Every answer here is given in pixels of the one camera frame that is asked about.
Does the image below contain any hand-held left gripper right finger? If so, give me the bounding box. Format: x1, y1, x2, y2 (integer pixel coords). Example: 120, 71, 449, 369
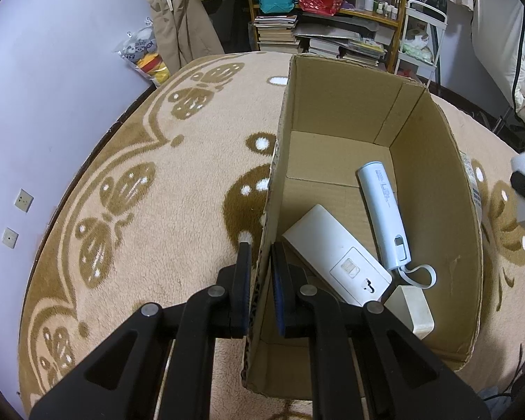
270, 241, 493, 420

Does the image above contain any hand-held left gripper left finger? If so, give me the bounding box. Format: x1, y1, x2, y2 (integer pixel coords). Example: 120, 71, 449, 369
28, 241, 253, 420

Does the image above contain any white tube bottle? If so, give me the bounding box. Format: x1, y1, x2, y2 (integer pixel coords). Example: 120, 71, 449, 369
460, 152, 484, 217

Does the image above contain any white power bank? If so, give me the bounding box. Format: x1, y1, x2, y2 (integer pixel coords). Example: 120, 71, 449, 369
281, 203, 393, 308

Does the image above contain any light blue cylindrical power bank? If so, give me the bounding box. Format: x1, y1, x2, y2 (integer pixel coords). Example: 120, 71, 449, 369
356, 161, 437, 288

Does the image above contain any white charger cube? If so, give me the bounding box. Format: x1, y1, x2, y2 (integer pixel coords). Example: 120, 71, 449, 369
384, 286, 435, 340

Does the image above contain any cardboard box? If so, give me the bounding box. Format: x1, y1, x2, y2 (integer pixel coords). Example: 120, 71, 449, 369
240, 52, 484, 401

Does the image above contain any white padded chair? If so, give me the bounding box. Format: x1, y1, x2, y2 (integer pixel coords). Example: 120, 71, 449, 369
470, 0, 525, 136

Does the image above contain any green tissue pack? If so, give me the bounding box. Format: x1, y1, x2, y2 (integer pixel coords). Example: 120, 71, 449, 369
402, 44, 434, 64

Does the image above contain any white trolley cart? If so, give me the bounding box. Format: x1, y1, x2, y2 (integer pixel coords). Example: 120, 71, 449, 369
394, 0, 448, 88

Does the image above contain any wooden shelf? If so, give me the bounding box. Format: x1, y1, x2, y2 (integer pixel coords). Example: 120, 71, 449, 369
243, 0, 412, 75

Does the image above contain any bag of plush toys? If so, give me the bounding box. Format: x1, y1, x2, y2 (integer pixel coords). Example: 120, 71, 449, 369
116, 26, 172, 88

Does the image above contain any stack of books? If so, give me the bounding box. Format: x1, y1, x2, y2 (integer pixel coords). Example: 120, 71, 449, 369
251, 14, 388, 68

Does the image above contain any beige coat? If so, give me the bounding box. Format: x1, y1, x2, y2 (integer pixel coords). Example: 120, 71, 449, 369
142, 0, 226, 71

